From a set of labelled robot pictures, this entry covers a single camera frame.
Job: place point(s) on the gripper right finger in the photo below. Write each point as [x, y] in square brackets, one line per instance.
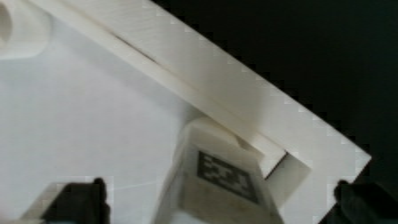
[365, 205]

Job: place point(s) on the white table leg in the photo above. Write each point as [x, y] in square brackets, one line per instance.
[214, 193]

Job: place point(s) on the white square tabletop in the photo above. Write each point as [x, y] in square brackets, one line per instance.
[113, 75]

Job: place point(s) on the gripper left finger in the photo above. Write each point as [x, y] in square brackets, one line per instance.
[72, 204]

